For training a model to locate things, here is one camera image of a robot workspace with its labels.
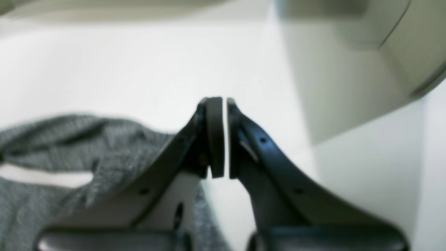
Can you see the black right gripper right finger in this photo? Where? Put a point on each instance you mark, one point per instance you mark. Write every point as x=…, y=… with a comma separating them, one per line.
x=292, y=212

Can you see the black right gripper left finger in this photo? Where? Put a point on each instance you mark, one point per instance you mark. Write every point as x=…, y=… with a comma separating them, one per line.
x=155, y=211

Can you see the grey t-shirt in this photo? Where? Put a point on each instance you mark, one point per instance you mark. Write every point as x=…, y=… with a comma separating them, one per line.
x=115, y=152

